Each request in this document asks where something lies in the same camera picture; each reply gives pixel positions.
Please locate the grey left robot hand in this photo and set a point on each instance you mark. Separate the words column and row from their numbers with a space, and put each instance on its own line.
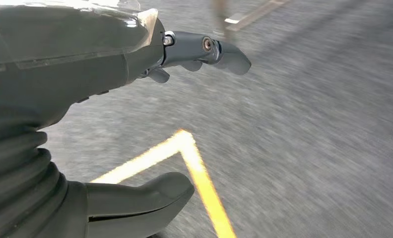
column 52, row 75

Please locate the yellow floor tape square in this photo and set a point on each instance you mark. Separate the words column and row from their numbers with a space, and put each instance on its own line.
column 203, row 184

